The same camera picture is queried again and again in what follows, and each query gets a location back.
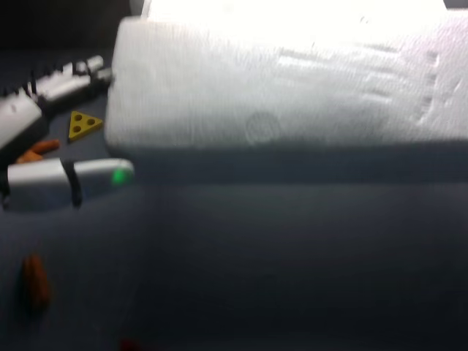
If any large white styrofoam block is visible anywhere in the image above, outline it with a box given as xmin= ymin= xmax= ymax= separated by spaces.
xmin=104 ymin=9 xmax=468 ymax=186

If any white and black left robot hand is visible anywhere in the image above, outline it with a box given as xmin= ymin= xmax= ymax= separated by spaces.
xmin=0 ymin=54 xmax=136 ymax=213

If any red toy block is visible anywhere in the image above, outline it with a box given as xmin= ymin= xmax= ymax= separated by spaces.
xmin=118 ymin=338 xmax=147 ymax=351

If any grey table cloth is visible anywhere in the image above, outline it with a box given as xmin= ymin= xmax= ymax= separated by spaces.
xmin=0 ymin=50 xmax=468 ymax=351

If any large orange toy piece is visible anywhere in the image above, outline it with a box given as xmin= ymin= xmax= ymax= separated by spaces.
xmin=20 ymin=254 xmax=52 ymax=315

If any yellow triangle block with holes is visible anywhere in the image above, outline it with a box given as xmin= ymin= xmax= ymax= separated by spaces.
xmin=67 ymin=110 xmax=105 ymax=143

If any white styrofoam tray with hollows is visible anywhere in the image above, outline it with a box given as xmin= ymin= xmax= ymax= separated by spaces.
xmin=140 ymin=0 xmax=449 ymax=19

